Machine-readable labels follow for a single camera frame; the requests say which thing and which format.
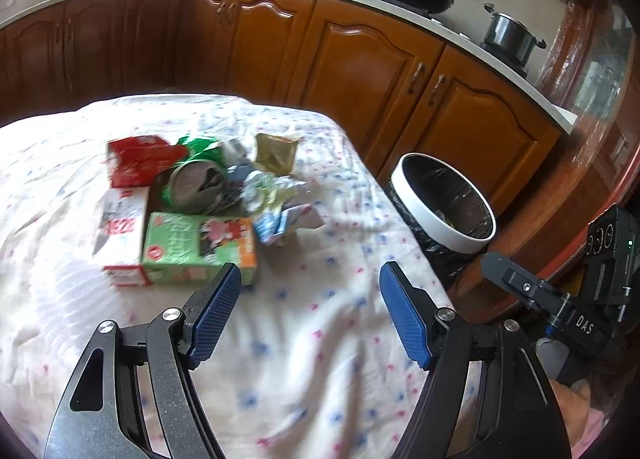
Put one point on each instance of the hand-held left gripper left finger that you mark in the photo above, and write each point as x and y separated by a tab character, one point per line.
215	311

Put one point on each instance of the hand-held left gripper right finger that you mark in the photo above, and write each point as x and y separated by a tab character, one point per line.
404	319

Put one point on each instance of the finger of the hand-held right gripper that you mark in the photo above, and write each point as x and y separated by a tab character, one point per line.
520	284

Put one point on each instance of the white trash bin black bag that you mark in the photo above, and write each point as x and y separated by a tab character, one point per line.
465	239

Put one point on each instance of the silver wrapper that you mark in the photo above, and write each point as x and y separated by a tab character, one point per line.
270	189

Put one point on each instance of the green plastic wrapper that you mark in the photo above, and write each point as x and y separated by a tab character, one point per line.
200	145

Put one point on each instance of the yellow noodle packet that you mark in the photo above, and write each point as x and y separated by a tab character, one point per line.
275	154

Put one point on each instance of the green cardboard box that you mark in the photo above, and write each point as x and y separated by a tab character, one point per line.
175	244

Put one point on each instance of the white printed tablecloth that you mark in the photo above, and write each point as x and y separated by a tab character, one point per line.
300	299

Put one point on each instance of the bubble-wrapped wooden furniture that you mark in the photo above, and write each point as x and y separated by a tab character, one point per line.
575	179

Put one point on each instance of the crumpled blue white wrapper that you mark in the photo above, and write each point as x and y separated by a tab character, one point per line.
280	226

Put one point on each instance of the white and red carton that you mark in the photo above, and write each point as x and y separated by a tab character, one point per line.
120	234

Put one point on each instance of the grey foil wrapper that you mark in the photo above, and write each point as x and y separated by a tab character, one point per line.
239	174

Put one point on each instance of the red crumpled wrapper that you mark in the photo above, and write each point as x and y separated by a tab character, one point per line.
135	164

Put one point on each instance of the black gas stove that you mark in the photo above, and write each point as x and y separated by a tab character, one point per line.
515	68

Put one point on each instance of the white kitchen countertop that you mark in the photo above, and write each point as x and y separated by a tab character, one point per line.
475	56

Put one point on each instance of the steel cooking pot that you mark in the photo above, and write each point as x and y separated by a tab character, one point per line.
510	34

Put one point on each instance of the wooden kitchen base cabinet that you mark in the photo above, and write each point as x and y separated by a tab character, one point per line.
360	69

